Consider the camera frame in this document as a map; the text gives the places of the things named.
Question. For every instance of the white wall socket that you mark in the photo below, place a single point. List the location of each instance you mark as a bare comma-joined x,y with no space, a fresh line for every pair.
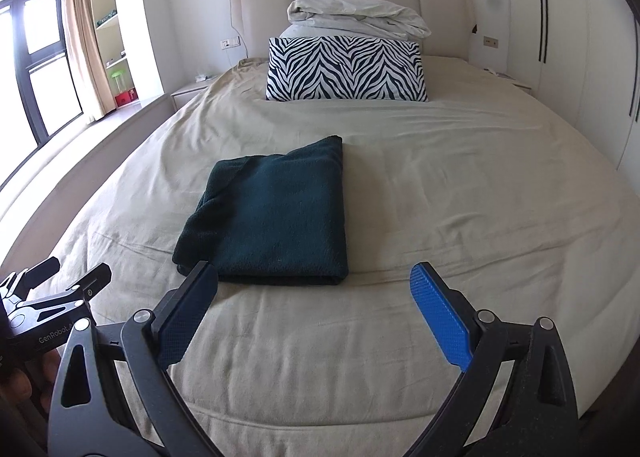
230,42

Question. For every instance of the black framed window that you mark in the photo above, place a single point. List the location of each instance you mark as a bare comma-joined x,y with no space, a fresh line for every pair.
22,87

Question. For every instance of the white shelf unit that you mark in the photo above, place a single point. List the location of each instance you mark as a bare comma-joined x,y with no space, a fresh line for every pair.
107,2

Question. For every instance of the beige bed sheet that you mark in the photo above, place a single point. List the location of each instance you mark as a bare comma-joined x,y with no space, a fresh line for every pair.
450,187

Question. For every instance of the white wardrobe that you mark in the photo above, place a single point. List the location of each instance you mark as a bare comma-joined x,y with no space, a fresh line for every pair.
585,37

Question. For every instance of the beige curtain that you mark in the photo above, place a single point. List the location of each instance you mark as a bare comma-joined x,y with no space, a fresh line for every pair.
87,47

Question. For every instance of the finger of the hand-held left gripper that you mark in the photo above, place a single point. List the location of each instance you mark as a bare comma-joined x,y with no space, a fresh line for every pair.
75,297
37,269

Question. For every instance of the dark green towel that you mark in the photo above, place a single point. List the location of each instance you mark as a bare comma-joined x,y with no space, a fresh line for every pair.
275,212

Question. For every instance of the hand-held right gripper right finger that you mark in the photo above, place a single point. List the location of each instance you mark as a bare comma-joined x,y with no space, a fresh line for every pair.
442,317

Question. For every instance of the zebra print pillow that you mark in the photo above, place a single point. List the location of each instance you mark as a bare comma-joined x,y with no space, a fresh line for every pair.
345,67

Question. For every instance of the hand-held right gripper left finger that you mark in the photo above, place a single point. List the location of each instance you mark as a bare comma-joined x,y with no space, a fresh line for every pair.
185,322

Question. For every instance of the white nightstand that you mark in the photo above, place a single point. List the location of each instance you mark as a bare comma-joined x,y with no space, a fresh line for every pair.
515,83
192,92

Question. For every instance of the brass wall socket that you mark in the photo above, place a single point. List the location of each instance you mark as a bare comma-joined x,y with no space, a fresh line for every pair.
490,41

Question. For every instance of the beige padded headboard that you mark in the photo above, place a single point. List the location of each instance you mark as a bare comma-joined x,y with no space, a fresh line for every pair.
260,12

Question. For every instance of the folded white duvet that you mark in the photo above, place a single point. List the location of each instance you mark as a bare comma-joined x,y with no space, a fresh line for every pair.
360,17

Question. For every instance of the red box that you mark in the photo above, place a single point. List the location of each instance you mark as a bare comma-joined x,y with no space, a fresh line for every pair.
125,98

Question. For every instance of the person's left hand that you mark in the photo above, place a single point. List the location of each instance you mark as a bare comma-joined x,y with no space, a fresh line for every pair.
22,387

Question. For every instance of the green plastic stool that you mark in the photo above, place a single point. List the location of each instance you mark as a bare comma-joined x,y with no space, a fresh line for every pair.
118,79

